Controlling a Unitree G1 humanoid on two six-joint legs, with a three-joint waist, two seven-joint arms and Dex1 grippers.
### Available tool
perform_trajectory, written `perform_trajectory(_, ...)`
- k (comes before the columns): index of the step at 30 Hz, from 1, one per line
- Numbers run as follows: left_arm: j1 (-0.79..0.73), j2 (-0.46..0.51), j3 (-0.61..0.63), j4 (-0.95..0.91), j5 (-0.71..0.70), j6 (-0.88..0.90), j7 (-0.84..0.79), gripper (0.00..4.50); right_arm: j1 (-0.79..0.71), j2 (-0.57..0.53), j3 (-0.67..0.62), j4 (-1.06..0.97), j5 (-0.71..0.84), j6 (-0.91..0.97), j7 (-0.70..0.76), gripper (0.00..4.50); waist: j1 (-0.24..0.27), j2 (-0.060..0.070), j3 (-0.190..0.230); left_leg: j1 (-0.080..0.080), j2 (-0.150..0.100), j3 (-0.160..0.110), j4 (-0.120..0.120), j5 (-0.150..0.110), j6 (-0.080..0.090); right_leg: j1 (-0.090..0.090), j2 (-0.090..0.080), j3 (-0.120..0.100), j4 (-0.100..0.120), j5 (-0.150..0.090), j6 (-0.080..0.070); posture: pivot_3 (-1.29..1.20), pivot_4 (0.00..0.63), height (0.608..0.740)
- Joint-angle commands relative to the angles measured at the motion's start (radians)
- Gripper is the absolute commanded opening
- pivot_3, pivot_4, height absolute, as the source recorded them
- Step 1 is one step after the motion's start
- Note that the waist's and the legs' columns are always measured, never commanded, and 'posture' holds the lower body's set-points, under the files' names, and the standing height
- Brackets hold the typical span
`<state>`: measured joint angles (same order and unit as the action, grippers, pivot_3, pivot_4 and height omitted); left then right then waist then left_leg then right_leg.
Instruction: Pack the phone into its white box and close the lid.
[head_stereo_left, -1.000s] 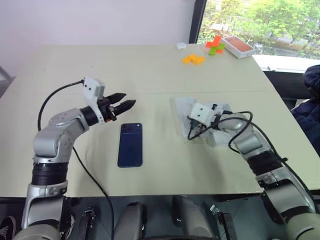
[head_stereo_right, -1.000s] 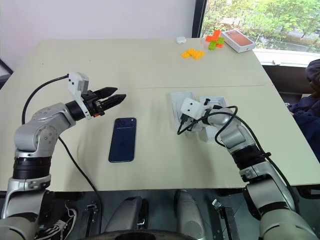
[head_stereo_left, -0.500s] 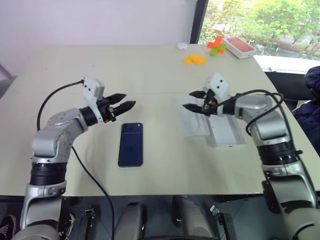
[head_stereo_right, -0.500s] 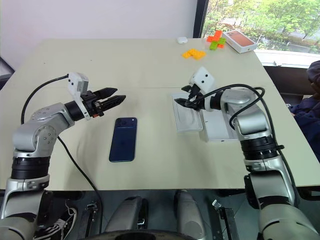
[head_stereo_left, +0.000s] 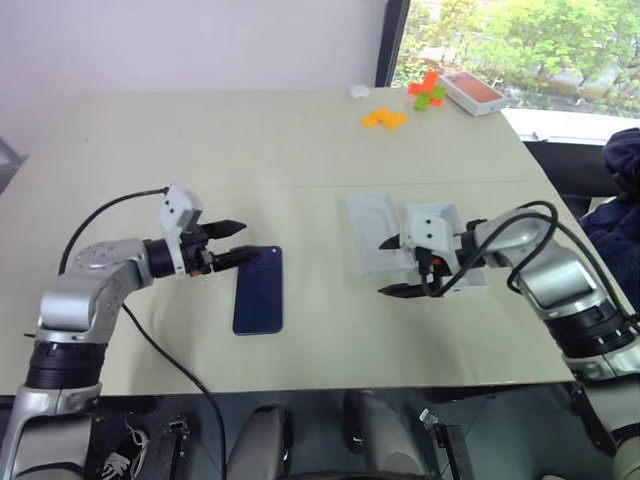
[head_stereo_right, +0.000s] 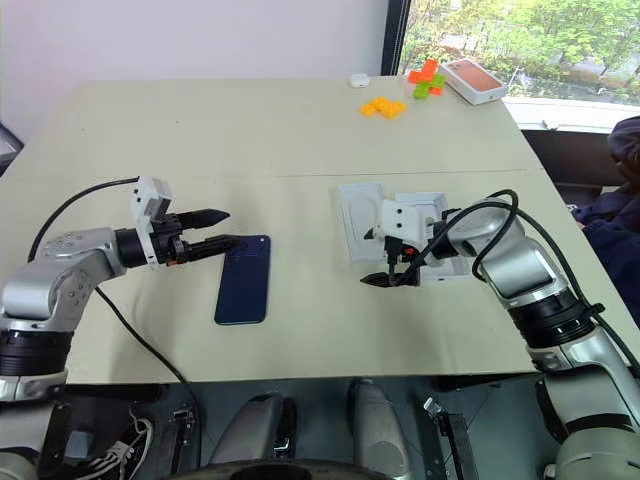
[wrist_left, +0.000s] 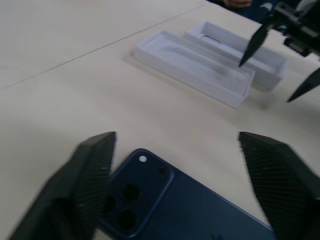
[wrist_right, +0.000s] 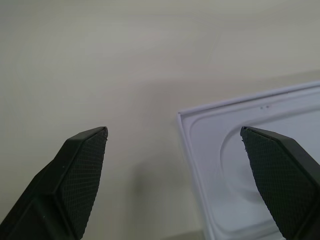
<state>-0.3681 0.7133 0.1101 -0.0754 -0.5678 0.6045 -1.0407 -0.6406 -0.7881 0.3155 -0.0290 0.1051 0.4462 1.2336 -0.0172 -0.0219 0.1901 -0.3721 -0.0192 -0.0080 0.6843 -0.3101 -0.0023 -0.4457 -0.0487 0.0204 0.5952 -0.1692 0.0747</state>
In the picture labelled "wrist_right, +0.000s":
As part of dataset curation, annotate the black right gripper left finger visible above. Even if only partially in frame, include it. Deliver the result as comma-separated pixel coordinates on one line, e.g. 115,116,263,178
0,126,109,240

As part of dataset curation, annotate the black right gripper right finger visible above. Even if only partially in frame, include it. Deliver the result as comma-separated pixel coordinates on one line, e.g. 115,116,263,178
239,125,320,240

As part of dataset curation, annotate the white phone box base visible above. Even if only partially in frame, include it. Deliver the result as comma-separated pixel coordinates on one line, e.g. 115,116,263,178
177,80,320,240

